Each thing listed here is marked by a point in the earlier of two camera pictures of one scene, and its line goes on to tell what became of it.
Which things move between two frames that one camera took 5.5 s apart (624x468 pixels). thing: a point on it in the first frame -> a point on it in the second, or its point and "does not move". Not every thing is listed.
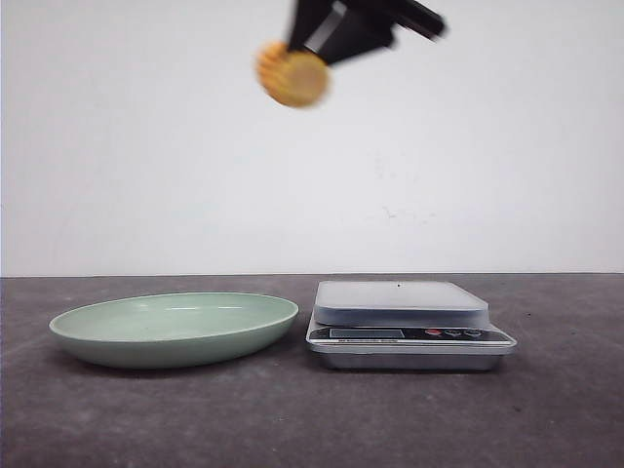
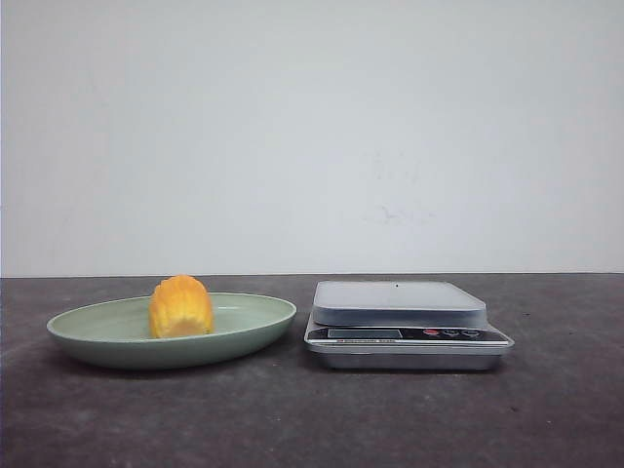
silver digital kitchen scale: [404, 325] does not move
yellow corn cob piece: [293, 78] -> [180, 306]
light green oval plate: [175, 330] does not move
